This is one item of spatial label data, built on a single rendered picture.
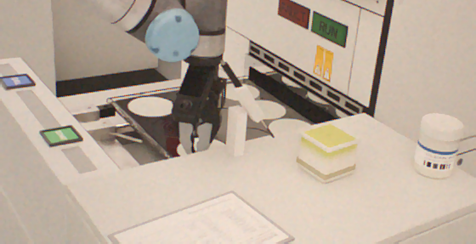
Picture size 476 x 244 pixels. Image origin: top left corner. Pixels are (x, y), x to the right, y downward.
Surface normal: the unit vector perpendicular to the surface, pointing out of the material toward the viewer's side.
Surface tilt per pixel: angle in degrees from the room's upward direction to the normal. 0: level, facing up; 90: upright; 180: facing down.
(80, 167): 0
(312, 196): 0
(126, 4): 88
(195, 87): 32
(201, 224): 0
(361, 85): 90
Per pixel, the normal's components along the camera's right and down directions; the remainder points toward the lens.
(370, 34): -0.80, 0.17
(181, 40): 0.41, 0.46
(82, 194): 0.11, -0.91
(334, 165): 0.64, 0.37
